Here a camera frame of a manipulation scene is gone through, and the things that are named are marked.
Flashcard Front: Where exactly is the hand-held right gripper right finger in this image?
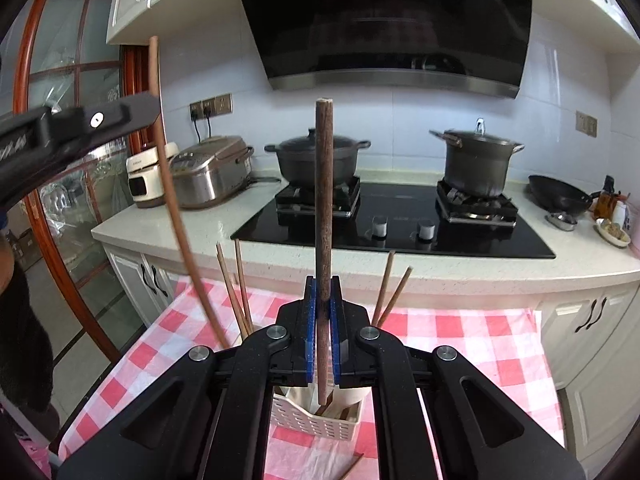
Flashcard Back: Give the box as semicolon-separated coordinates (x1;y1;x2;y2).
329;275;587;480

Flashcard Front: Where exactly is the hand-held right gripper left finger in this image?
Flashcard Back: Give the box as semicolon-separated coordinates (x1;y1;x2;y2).
57;276;321;480

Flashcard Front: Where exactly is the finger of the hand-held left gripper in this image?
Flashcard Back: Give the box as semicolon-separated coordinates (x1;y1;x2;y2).
0;91;162;211

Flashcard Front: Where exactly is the brown wooden chopstick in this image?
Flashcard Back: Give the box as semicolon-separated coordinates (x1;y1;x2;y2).
374;250;396;324
148;35;232;351
233;238;254;335
376;265;414;327
339;453;365;480
215;241;250;338
314;98;335;406

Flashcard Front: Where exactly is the beige perforated plastic basket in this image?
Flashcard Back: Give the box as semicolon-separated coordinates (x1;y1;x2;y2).
270;384;367;444

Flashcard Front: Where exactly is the wooden framed glass door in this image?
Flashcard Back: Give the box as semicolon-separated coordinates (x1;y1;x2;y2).
12;0;161;363

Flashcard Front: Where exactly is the white electric cooker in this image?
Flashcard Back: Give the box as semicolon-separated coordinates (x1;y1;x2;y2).
125;141;180;209

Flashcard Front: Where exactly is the red white checked tablecloth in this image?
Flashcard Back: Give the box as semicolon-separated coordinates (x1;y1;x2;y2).
50;275;556;480

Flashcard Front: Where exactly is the silver rice cooker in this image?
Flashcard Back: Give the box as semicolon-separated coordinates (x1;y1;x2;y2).
167;135;256;210

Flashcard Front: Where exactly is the black glass gas hob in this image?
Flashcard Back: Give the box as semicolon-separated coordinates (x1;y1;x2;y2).
230;175;557;260

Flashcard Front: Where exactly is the black lidded casserole pot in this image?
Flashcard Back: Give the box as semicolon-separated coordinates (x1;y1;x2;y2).
264;128;372;187

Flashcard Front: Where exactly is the grey lidded stock pot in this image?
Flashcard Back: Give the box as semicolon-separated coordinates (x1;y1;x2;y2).
429;118;526;199

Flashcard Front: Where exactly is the small metal dish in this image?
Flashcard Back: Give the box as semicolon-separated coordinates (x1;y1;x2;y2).
545;212;579;232

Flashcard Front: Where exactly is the black wok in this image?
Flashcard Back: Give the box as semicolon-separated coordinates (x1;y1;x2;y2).
527;174;601;214

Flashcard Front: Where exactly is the white plate with food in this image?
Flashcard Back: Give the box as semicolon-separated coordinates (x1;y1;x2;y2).
595;217;632;250

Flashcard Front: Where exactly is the brown sauce bottle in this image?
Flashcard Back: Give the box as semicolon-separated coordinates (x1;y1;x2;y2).
595;175;619;219

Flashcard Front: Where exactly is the black range hood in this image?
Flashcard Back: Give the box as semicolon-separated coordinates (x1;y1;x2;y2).
227;0;534;100

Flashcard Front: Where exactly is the gold wall socket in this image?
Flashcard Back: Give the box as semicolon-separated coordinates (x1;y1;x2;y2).
189;93;234;121

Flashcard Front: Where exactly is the gold wall switch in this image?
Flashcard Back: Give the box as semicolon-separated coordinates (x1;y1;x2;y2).
575;110;599;137

